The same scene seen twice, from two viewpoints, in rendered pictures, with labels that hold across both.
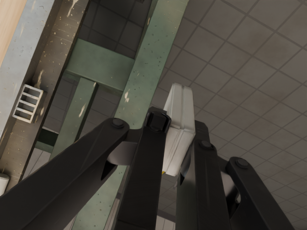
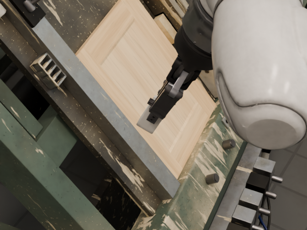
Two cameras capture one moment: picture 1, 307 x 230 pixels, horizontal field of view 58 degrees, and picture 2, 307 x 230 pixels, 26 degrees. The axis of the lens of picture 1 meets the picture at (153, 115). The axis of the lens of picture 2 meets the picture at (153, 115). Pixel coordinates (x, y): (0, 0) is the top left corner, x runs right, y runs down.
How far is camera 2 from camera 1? 0.95 m
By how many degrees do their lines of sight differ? 51
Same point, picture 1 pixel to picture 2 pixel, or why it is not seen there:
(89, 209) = not seen: outside the picture
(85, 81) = (39, 129)
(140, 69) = (57, 174)
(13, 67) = (82, 74)
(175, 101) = not seen: hidden behind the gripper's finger
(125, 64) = not seen: hidden behind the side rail
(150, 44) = (73, 192)
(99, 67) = (49, 146)
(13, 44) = (96, 85)
